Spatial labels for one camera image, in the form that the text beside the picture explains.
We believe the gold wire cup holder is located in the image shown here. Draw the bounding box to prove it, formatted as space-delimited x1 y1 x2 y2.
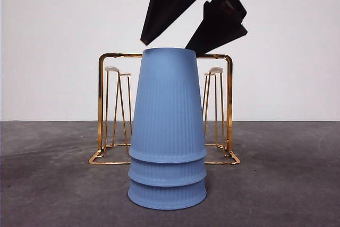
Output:
88 52 241 166

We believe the blue ribbed plastic cup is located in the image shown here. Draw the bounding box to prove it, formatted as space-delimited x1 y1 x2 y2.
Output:
128 155 208 188
127 178 208 211
129 47 208 164

